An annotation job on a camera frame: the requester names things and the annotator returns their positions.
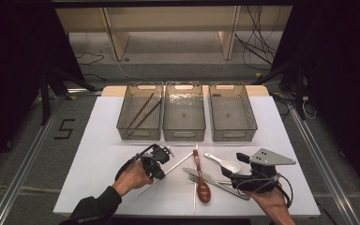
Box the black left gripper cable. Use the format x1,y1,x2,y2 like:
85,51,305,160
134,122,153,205
114,142,158,183

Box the thin black floor cable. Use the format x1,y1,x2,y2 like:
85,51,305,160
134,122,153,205
75,51,108,83

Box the white ceramic spoon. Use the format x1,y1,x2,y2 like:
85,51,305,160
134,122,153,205
203,152,242,174

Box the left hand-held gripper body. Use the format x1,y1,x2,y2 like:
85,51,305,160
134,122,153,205
139,143,175,170

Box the black curtain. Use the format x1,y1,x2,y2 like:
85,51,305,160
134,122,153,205
0,0,86,184
270,0,360,205

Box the metal fork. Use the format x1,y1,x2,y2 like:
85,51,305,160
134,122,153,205
187,173,242,189

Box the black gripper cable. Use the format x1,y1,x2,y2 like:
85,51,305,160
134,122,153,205
114,142,158,183
235,173,294,209

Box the black metal stand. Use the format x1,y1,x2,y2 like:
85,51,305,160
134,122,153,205
252,57,308,122

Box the white floor cable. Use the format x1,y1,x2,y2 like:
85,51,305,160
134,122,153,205
100,46,146,82

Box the metal table knife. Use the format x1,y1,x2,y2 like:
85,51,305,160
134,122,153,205
182,167,251,202

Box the bundle of black floor cables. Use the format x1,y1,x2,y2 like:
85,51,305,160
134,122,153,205
233,5,283,72

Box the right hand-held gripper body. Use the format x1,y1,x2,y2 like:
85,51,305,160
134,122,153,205
229,148,297,193

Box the brown wooden spoon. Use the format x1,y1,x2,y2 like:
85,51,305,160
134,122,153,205
192,149,212,204

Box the smoky clear plastic bin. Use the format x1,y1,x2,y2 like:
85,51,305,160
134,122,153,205
115,82,164,142
162,81,207,143
208,82,259,143

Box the black tripod stand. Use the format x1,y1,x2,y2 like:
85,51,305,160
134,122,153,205
37,66,98,127

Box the aluminium floor rail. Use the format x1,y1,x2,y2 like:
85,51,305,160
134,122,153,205
0,88,103,225
289,104,360,225

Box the person's left hand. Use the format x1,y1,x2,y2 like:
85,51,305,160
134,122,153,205
115,158,155,197

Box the white table sheet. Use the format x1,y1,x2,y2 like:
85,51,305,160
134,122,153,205
53,95,322,218

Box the beige wooden desk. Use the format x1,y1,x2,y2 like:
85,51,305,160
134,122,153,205
55,5,294,62

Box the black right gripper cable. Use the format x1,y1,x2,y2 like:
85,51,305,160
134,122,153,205
235,173,294,209

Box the person's right hand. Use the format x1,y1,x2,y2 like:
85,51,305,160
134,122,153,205
247,184,292,217

